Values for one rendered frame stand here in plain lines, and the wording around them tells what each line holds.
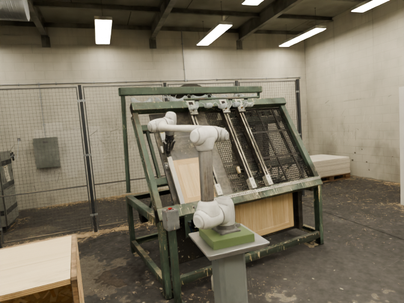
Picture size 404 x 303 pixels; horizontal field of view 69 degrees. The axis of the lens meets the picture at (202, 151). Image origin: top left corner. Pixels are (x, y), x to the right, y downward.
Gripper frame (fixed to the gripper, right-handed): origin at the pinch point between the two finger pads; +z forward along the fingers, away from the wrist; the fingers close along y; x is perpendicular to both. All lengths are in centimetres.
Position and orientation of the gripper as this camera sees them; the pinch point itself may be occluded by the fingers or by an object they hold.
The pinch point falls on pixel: (168, 153)
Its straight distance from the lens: 280.8
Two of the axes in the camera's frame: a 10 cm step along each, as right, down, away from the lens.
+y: -9.0, 0.9, -4.2
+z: -1.2, 8.8, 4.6
